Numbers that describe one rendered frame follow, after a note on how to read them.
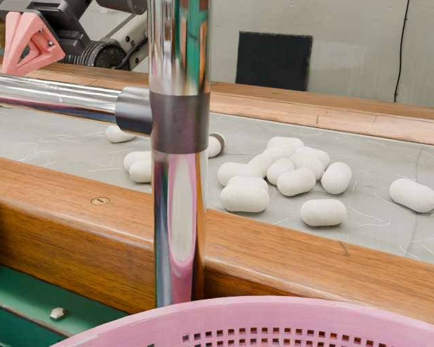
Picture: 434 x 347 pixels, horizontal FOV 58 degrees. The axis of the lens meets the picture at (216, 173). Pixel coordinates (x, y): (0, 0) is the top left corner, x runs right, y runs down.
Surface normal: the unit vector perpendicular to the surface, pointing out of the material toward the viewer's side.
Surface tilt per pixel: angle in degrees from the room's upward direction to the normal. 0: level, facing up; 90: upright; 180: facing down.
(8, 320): 90
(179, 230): 90
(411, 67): 90
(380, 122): 45
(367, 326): 75
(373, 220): 0
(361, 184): 0
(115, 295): 90
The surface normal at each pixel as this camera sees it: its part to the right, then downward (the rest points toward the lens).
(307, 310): -0.07, 0.13
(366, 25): -0.39, 0.35
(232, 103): -0.25, -0.41
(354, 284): 0.04, -0.92
